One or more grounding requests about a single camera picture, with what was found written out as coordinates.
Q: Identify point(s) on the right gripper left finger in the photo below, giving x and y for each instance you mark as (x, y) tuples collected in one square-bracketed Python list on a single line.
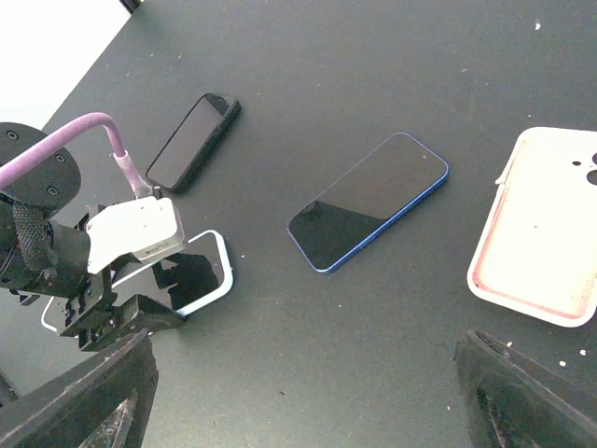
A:
[(105, 401)]

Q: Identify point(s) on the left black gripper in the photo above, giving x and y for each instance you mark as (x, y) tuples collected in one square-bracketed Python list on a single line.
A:
[(114, 305)]

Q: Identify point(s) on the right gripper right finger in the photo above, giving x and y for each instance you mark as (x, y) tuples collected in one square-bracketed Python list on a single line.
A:
[(512, 401)]

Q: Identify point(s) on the pink phone case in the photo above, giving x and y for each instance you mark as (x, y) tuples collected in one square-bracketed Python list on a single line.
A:
[(537, 251)]

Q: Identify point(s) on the blue phone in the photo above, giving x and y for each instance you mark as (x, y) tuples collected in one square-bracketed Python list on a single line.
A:
[(365, 201)]

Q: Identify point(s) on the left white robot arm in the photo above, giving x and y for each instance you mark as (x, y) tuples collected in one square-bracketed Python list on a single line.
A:
[(41, 257)]

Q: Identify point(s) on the phone in black case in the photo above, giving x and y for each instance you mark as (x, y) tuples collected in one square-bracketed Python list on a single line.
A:
[(195, 137)]

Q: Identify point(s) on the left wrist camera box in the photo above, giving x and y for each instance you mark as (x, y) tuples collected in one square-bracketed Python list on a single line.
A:
[(149, 229)]

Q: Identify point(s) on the left black frame post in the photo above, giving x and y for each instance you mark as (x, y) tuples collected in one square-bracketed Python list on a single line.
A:
[(131, 5)]

